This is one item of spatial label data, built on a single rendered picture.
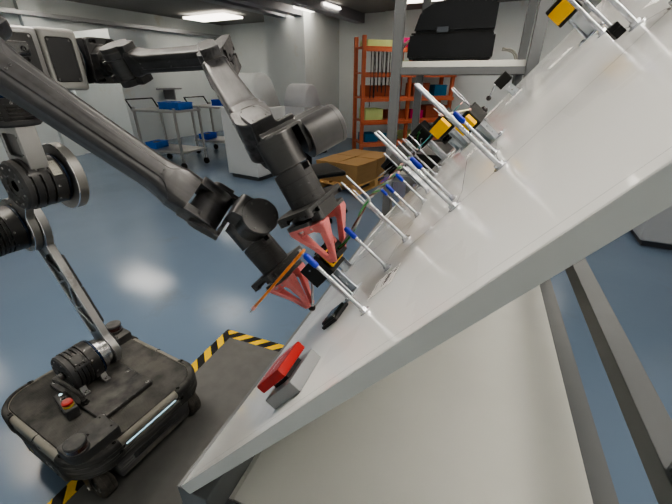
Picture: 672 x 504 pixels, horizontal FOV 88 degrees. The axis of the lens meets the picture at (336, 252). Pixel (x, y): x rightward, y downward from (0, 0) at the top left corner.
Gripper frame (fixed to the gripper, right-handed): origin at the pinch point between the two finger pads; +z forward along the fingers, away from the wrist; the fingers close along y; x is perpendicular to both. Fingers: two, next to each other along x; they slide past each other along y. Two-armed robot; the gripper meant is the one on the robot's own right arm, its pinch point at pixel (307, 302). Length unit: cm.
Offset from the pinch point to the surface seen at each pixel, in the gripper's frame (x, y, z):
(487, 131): -34.7, 26.8, -4.2
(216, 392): 131, 23, 30
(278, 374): -16.6, -22.3, -1.9
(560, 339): -18, 40, 54
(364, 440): 3.3, -8.4, 26.6
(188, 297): 196, 76, -16
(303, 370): -17.3, -20.2, -0.1
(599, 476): -25, 4, 53
